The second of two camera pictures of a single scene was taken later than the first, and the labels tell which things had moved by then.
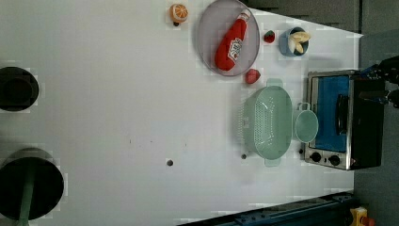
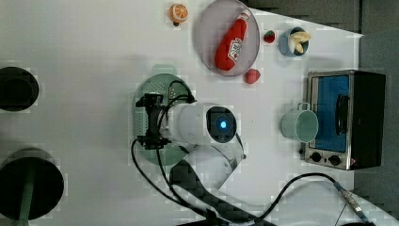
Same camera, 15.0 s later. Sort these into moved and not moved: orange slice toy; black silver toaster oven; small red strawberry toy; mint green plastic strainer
Moved: mint green plastic strainer
Not moved: small red strawberry toy; orange slice toy; black silver toaster oven
